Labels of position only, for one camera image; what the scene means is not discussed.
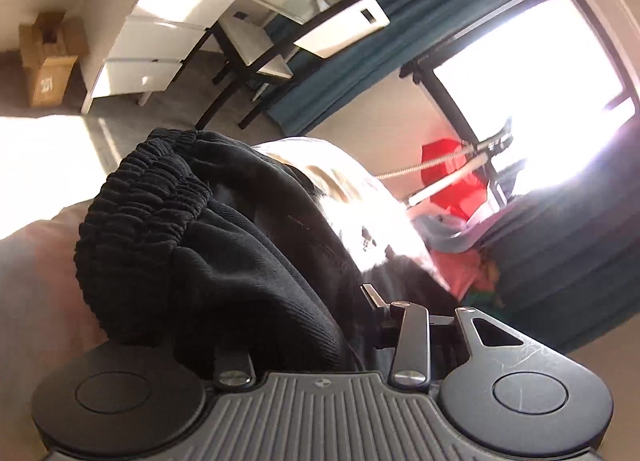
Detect black sweatpants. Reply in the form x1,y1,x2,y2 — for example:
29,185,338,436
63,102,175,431
75,129,457,379

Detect green clothing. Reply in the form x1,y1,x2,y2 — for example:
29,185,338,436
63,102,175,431
461,290,504,308

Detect pink clothing pile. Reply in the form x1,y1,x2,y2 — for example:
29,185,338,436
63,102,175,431
412,212,501,302

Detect teal curtain right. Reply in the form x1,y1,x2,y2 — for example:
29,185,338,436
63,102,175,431
482,118,639,353

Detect white garment steamer stand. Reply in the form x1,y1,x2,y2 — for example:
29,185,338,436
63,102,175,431
374,118,516,207

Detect pastel bed duvet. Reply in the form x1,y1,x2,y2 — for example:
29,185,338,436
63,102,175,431
1,129,457,460

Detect white dressing table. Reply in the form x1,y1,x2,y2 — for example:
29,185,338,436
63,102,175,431
80,0,328,114

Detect cardboard box on floor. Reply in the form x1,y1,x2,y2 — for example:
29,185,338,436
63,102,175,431
18,12,89,107

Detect white chair with black frame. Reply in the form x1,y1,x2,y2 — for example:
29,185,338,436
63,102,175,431
195,0,390,131

